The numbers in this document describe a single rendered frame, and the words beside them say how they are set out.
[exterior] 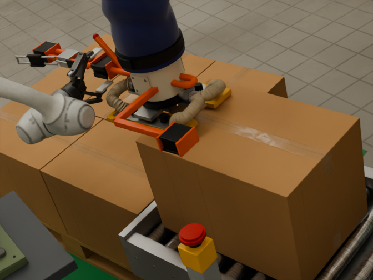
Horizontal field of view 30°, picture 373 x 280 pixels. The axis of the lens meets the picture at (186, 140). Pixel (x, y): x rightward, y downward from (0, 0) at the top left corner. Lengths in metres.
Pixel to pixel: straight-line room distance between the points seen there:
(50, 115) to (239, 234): 0.69
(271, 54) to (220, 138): 2.29
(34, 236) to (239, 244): 0.68
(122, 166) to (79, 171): 0.19
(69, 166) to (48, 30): 2.67
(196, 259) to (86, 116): 0.60
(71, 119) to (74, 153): 0.96
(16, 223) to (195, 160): 0.70
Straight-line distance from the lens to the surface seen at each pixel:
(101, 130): 3.14
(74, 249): 3.34
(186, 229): 1.78
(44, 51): 2.72
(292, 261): 2.14
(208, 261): 1.82
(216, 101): 2.32
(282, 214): 2.00
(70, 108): 2.11
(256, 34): 4.68
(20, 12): 6.02
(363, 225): 2.40
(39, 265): 2.29
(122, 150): 2.97
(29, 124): 2.24
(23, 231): 2.44
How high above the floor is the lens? 2.25
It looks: 36 degrees down
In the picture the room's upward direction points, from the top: 15 degrees counter-clockwise
